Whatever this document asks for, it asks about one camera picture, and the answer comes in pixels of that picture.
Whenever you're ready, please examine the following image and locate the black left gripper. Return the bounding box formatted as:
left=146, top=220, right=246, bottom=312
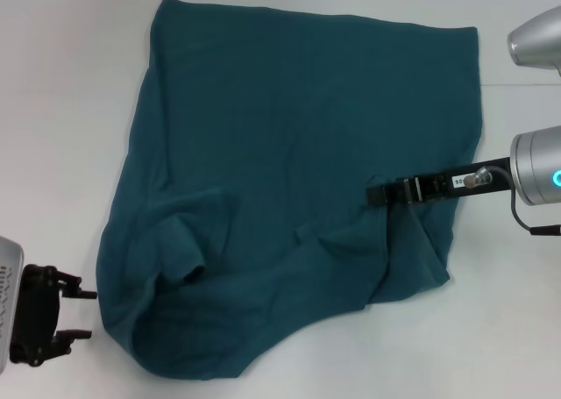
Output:
left=8, top=262, right=99, bottom=368

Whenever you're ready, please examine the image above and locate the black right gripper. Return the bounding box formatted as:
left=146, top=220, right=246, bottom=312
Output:
left=365, top=154, right=515, bottom=209

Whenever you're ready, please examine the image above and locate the blue t-shirt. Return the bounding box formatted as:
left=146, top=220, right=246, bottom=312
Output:
left=95, top=0, right=486, bottom=381

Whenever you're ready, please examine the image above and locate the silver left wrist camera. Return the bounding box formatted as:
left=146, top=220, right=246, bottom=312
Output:
left=0, top=235, right=25, bottom=374

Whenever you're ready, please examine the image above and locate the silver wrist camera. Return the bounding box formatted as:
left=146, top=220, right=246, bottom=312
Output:
left=507, top=6, right=561, bottom=79
left=0, top=235, right=25, bottom=374

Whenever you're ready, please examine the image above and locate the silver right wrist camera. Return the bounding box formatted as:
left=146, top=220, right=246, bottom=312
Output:
left=507, top=6, right=561, bottom=79

